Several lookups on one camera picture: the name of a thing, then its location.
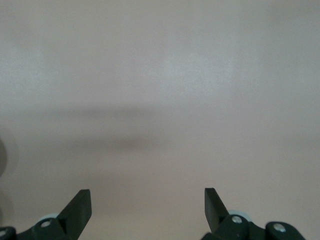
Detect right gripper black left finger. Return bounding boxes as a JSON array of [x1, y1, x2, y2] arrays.
[[0, 189, 92, 240]]

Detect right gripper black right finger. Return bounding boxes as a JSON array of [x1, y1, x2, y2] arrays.
[[201, 187, 307, 240]]

